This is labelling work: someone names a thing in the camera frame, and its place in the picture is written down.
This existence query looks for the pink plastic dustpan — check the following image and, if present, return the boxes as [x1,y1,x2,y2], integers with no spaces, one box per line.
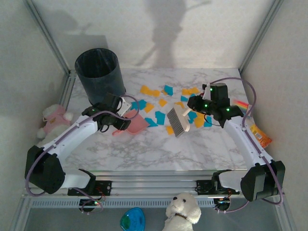
[112,109,149,137]

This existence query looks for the white hand brush grey bristles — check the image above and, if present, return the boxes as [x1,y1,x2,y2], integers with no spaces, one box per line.
[167,105,193,138]

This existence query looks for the dark round waste bin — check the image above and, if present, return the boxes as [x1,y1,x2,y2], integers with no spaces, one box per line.
[74,48,127,110]

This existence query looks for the rainbow marker pen pack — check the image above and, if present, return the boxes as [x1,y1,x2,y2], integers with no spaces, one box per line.
[230,98,254,118]

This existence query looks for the white plush toy pink dress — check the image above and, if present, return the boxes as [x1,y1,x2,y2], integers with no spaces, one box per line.
[36,103,75,145]

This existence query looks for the orange snack packet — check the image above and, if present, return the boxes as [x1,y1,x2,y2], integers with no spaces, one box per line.
[245,124,273,149]

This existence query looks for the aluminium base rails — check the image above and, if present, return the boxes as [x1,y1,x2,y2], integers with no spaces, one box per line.
[23,170,286,199]

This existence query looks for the black controller board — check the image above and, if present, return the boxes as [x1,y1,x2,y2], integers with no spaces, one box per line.
[213,197,232,214]
[78,197,104,215]

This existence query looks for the blue green plastic toy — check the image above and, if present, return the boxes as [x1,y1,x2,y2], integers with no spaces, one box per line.
[119,206,147,231]

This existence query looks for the white plush dog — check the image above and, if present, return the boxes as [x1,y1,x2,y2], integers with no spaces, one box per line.
[161,192,202,231]

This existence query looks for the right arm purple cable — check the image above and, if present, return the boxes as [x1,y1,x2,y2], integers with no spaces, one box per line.
[209,77,286,214]

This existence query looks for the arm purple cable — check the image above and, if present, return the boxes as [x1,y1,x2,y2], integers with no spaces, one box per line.
[209,77,286,214]
[25,95,140,215]

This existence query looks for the aluminium side rail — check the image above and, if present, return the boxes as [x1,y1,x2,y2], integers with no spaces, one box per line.
[57,69,78,108]

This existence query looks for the aluminium frame post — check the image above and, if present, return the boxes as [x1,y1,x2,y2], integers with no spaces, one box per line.
[23,0,72,75]
[237,0,286,74]

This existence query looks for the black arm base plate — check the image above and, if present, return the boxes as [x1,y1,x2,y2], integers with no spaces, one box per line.
[67,180,113,196]
[196,179,241,195]

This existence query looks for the slotted grey cable duct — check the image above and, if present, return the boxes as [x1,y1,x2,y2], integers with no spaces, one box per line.
[30,199,216,209]

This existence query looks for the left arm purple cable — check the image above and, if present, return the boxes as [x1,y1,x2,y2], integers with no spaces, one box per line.
[25,95,140,215]

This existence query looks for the aluminium frame leg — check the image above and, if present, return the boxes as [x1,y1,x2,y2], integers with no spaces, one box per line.
[274,197,298,231]
[8,197,33,231]

